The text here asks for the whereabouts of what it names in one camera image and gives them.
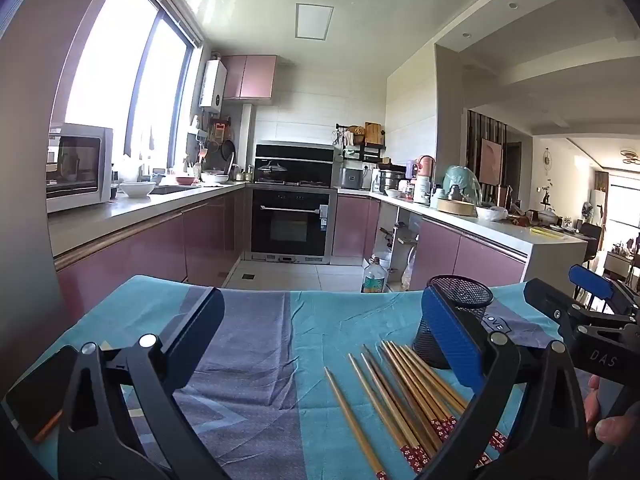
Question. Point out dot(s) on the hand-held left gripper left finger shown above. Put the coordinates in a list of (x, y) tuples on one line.
[(197, 340)]

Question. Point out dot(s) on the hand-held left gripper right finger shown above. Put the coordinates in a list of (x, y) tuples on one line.
[(450, 330)]

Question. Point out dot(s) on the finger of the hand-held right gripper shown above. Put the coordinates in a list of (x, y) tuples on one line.
[(550, 300), (590, 281)]

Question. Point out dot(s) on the black mesh utensil holder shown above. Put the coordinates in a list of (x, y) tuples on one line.
[(465, 292)]

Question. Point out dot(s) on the bunch of wooden chopsticks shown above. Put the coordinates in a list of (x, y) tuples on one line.
[(400, 390)]

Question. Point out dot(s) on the person's right hand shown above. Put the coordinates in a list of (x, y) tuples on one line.
[(615, 430)]

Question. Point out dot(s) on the dark dining chair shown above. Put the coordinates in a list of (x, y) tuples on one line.
[(591, 235)]

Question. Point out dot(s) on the yellow flat object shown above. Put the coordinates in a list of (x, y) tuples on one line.
[(546, 233)]

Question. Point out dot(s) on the teal and grey printed tablecloth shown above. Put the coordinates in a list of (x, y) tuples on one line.
[(260, 360)]

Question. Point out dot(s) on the pink base cabinets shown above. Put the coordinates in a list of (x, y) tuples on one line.
[(450, 255), (150, 245)]

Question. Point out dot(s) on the cooking oil bottle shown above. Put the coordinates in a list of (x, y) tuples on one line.
[(374, 277)]

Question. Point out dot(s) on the white plastic bag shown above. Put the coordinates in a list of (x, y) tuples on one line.
[(491, 212)]

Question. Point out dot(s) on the round beige container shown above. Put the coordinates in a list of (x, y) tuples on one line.
[(455, 207)]

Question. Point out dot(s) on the white canister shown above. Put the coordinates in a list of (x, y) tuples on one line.
[(422, 189)]

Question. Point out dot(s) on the black built-in oven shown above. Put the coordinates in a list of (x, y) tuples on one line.
[(290, 225)]

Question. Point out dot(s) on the small white bowl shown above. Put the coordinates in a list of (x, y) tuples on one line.
[(393, 193)]

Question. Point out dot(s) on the green mesh food cover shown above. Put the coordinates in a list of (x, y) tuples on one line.
[(460, 180)]

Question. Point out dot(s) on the pink bowl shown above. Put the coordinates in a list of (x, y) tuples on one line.
[(185, 180)]

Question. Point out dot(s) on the stainless steel pot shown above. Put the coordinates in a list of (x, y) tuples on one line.
[(391, 181)]

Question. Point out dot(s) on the large white bowl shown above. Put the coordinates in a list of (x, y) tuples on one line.
[(137, 189)]

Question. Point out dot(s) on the white bowl with food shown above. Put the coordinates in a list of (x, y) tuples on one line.
[(215, 178)]

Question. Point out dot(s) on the pink kettle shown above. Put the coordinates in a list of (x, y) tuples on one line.
[(426, 166)]

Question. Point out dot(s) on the black smartphone with orange case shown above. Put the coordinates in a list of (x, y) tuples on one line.
[(40, 395)]

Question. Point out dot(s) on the pot with glass lid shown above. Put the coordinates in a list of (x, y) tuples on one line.
[(272, 169)]

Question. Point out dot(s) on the black frying pan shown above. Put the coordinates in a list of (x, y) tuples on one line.
[(228, 150)]

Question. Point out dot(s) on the black range hood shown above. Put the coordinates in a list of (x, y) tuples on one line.
[(295, 152)]

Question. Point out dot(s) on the wooden cutting board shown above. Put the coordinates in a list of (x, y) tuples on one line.
[(373, 132)]

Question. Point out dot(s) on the white microwave oven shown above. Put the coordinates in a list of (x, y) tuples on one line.
[(75, 165)]

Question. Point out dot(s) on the grey refrigerator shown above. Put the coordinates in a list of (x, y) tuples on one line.
[(25, 185)]

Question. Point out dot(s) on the large kitchen window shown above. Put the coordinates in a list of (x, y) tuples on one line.
[(110, 60)]

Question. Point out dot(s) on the square ceiling light panel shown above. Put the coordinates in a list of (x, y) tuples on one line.
[(314, 21)]

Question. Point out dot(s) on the gold wall clock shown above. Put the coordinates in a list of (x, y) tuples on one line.
[(548, 157)]

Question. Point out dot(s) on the black wall rack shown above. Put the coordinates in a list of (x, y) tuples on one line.
[(372, 151)]

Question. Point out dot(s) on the white wall water heater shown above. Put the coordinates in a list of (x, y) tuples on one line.
[(212, 85)]

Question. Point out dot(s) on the pink wall cabinet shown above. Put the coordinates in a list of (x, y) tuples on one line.
[(250, 77)]

